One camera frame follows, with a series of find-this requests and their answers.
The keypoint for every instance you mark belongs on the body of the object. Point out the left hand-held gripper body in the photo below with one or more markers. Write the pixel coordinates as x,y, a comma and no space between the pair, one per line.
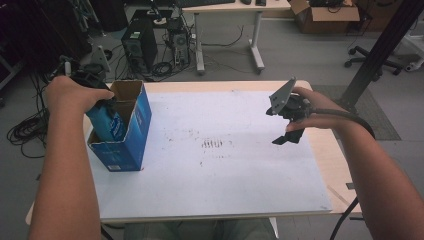
88,78

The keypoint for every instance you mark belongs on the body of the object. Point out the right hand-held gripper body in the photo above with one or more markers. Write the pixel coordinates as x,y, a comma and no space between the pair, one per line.
286,103

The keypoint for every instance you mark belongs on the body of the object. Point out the blue bottle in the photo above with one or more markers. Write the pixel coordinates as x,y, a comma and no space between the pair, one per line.
106,121

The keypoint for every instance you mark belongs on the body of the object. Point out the blue cardboard box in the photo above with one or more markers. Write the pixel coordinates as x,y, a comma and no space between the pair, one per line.
131,146

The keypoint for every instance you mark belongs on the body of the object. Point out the person's left hand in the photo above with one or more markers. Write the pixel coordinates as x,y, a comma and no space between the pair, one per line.
71,95

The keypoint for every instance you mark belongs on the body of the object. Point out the person's right hand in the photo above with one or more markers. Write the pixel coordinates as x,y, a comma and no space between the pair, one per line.
325,115

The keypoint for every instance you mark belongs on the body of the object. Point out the wooden table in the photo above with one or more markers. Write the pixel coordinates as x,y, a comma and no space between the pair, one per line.
333,160

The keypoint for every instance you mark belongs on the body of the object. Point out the black computer tower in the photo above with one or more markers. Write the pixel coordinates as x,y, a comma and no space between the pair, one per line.
140,46

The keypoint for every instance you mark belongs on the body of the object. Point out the white board mat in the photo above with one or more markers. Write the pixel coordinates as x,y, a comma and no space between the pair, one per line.
216,180

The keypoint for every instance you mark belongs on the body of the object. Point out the grey floor mat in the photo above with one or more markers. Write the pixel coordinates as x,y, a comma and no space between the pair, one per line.
370,110

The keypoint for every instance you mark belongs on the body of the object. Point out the small open computer case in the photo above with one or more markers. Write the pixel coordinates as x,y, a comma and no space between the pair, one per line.
178,41

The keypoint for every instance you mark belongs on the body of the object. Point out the black office chair base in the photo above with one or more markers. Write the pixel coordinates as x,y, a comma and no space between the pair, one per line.
370,60

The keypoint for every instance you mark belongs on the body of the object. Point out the brown cardboard box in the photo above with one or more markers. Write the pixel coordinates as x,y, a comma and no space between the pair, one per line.
328,15

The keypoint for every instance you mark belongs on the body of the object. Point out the white desk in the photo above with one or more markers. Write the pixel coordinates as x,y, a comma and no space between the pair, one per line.
233,7

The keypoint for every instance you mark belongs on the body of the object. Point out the person's grey trousers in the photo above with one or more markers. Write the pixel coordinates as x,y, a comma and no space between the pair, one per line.
200,230

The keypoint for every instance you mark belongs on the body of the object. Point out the black keyboard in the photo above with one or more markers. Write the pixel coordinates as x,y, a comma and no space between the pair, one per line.
206,2

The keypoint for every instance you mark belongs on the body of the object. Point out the black metal post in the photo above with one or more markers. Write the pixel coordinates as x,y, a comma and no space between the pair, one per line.
383,50

